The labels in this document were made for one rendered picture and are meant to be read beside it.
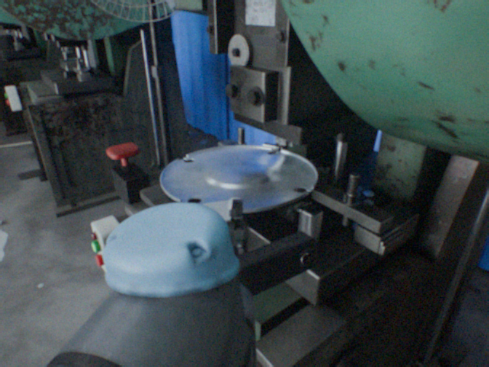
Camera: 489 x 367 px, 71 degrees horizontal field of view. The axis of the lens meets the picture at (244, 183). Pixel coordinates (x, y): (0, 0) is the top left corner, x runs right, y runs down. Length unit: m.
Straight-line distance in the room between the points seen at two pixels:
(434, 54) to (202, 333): 0.18
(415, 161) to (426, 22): 0.59
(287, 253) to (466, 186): 0.49
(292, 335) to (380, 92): 0.39
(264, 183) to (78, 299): 1.17
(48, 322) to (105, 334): 1.41
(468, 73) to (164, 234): 0.17
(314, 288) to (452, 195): 0.38
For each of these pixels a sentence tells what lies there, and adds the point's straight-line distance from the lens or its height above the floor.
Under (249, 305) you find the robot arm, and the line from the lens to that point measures 0.34.
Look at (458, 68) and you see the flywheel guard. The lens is 0.20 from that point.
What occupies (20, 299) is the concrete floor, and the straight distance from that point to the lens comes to 1.74.
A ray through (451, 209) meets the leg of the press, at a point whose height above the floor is 0.70.
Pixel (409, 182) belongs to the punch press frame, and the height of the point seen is 0.75.
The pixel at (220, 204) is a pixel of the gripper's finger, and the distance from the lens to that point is 0.50.
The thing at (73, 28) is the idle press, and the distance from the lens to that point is 1.83.
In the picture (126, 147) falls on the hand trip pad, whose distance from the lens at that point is 0.89.
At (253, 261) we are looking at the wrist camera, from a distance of 0.39.
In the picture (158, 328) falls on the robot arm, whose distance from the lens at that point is 0.18.
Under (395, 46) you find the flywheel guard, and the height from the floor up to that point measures 1.05.
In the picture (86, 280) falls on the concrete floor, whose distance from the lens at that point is 1.70.
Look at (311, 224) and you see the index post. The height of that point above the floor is 0.78.
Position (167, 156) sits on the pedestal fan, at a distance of 1.57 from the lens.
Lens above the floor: 1.07
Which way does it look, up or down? 28 degrees down
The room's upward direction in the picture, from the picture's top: straight up
